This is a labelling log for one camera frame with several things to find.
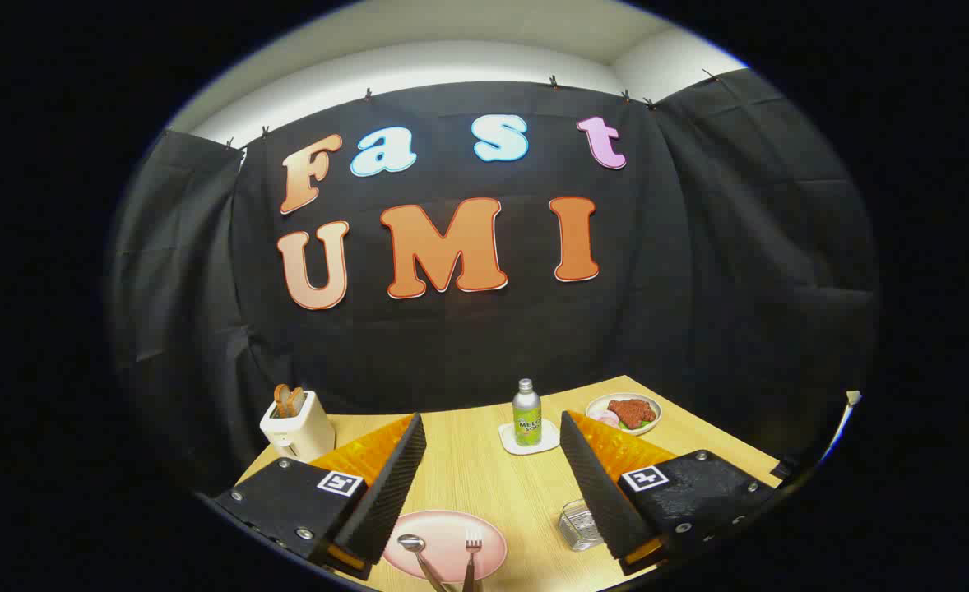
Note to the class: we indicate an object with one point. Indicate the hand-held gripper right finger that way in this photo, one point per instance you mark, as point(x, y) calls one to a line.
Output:
point(600, 485)

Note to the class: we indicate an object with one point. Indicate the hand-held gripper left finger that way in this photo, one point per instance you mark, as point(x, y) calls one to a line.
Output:
point(386, 485)

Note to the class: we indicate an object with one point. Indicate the perforated steel basket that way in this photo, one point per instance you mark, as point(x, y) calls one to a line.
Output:
point(577, 526)

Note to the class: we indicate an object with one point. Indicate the pink ham slices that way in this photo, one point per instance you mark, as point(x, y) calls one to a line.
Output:
point(608, 419)

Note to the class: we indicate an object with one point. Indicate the white square coaster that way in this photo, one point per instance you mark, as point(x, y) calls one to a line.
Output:
point(547, 441)

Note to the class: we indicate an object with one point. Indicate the pink round plate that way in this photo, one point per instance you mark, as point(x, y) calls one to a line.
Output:
point(443, 533)

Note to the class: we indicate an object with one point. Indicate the red-brown meat piece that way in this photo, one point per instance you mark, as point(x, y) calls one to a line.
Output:
point(631, 412)

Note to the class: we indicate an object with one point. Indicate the white oval dish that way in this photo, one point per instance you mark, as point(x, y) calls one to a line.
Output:
point(595, 404)

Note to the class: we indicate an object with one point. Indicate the white toaster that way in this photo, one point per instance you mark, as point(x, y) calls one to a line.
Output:
point(303, 434)

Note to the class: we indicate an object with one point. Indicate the green soda bottle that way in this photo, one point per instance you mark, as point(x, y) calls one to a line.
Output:
point(526, 419)

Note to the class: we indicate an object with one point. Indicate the brown toasted bread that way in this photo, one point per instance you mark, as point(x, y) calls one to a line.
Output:
point(287, 401)

